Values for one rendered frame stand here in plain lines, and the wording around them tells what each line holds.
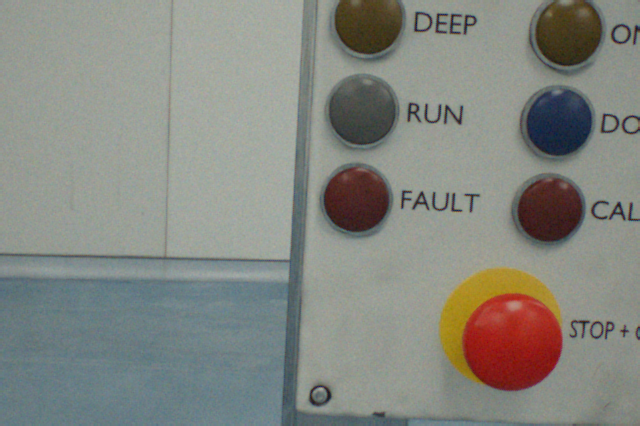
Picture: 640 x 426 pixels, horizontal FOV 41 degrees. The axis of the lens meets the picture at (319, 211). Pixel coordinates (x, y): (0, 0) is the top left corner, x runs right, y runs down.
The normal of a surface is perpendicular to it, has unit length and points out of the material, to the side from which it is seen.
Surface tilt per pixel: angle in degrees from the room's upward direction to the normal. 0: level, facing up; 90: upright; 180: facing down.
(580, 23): 87
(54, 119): 90
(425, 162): 90
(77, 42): 90
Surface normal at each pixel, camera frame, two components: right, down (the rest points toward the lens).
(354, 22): -0.03, 0.18
